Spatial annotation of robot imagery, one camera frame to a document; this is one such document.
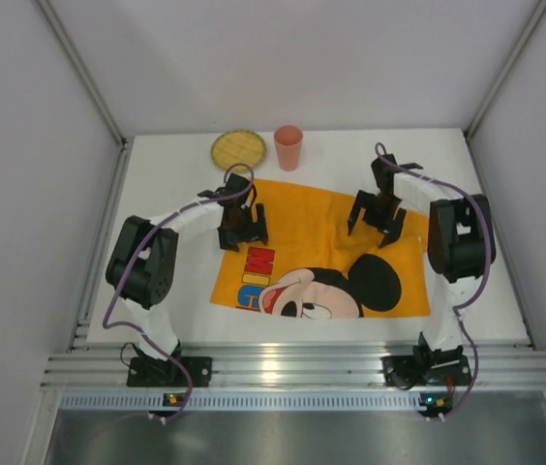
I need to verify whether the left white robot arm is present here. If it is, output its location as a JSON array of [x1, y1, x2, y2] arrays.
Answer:
[[102, 170, 268, 365]]

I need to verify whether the woven bamboo round plate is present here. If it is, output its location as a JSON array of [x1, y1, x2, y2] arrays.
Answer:
[[210, 129, 267, 170]]

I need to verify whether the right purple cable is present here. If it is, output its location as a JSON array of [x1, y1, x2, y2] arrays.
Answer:
[[374, 141, 492, 422]]

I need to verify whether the purple cable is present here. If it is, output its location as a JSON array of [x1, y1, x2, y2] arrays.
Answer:
[[102, 163, 193, 427], [374, 141, 492, 422]]

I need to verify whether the perforated metal cable strip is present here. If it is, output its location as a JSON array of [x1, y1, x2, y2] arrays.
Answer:
[[60, 391, 449, 412]]

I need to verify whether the aluminium mounting rail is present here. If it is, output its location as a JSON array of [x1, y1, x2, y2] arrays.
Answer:
[[41, 343, 546, 390]]

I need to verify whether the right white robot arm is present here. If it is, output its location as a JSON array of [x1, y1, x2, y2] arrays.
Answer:
[[347, 152, 497, 351]]

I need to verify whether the pink plastic cup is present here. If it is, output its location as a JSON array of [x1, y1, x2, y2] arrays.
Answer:
[[274, 125, 303, 171]]

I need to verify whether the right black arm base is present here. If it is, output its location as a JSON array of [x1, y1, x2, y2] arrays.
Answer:
[[382, 356, 471, 390]]

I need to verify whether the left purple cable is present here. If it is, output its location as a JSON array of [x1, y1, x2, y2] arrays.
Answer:
[[102, 163, 193, 427]]

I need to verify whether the orange cartoon mouse cloth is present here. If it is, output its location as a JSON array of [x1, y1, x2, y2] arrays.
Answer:
[[211, 180, 431, 320]]

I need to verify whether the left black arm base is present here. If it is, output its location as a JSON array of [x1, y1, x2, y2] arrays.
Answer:
[[126, 356, 213, 388]]

